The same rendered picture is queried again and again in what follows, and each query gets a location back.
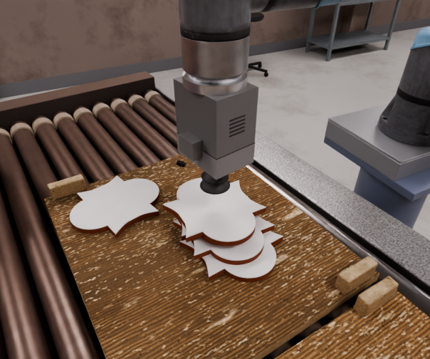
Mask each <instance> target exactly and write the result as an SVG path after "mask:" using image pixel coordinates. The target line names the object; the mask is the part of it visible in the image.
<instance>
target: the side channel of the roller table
mask: <svg viewBox="0 0 430 359"><path fill-rule="evenodd" d="M147 89H150V90H153V91H156V90H155V83H154V76H152V75H150V74H149V73H148V72H147V71H143V72H140V73H133V74H129V75H126V76H120V77H116V78H110V79H107V80H100V81H96V82H93V83H86V84H83V85H77V86H73V87H69V88H63V89H60V90H53V91H49V92H46V93H39V94H36V95H30V96H26V97H22V98H16V99H13V100H6V101H3V102H0V126H2V127H3V128H5V129H6V131H7V132H8V133H9V134H10V125H11V124H12V122H14V121H17V120H22V121H24V122H26V123H27V124H28V125H29V126H30V127H31V129H32V124H31V121H32V120H33V118H34V117H36V116H37V115H44V116H46V117H47V118H48V119H49V120H50V121H51V122H52V123H53V120H52V116H53V114H54V113H55V112H56V111H59V110H63V111H66V112H67V113H68V114H69V115H71V116H72V111H73V109H74V108H75V107H77V106H79V105H81V106H83V107H85V108H87V109H88V110H90V107H91V105H92V104H93V103H94V102H97V101H100V102H102V103H104V104H106V105H108V103H109V101H110V100H111V99H112V98H114V97H118V98H120V99H123V100H124V101H125V99H126V97H127V96H128V95H129V94H131V93H136V94H137V95H140V96H142V94H143V92H144V91H145V90H147ZM72 118H73V116H72ZM10 136H11V135H10Z"/></svg>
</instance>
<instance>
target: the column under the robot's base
mask: <svg viewBox="0 0 430 359"><path fill-rule="evenodd" d="M324 143H325V144H327V145H329V146H330V147H331V148H332V149H334V150H336V151H337V152H339V153H340V154H341V155H343V156H345V157H346V158H347V159H349V160H351V161H352V162H354V163H355V164H356V165H358V166H360V171H359V174H358V177H357V181H356V184H355V188H354V191H353V192H354V193H356V194H358V195H359V196H361V197H362V198H364V199H366V200H367V201H368V202H370V203H372V204H373V205H375V206H376V207H378V208H380V209H381V210H383V211H384V212H386V213H388V214H389V215H391V216H392V217H394V218H395V219H397V220H399V221H400V222H402V223H403V224H405V225H407V226H408V227H410V228H411V229H413V227H414V224H415V222H416V220H417V218H418V216H419V213H420V211H421V208H422V207H423V205H424V202H425V200H426V198H427V196H428V194H430V168H427V169H425V170H422V171H420V172H417V173H414V174H412V175H409V176H407V177H403V178H401V179H398V180H396V181H393V180H392V179H390V178H388V177H387V176H386V175H383V174H382V173H381V172H379V171H378V170H376V169H375V168H373V167H372V166H370V165H368V164H367V163H366V162H364V161H362V160H361V159H360V158H358V157H356V156H355V155H353V154H352V153H351V152H348V151H347V150H346V149H344V148H343V147H341V146H339V145H338V144H337V143H335V142H333V141H332V140H330V139H329V138H327V137H325V139H324Z"/></svg>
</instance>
